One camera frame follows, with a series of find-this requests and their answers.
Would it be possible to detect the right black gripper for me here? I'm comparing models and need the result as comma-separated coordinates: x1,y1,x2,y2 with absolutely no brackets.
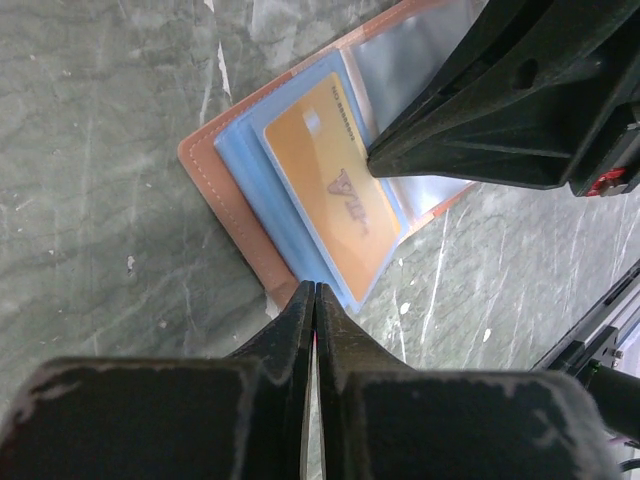
368,0,639,197

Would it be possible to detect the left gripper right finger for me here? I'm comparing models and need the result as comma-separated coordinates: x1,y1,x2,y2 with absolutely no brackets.
315,284,620,479

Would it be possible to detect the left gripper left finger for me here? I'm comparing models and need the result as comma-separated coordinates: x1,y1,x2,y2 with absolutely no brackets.
1,281,315,479

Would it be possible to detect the pink leather card holder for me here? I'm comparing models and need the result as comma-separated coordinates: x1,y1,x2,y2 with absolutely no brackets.
178,1,481,311

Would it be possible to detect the aluminium frame rail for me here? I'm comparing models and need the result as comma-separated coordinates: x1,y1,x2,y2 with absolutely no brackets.
533,261,639,377

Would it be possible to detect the gold VIP card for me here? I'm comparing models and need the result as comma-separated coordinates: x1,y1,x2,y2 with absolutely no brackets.
260,73,402,306

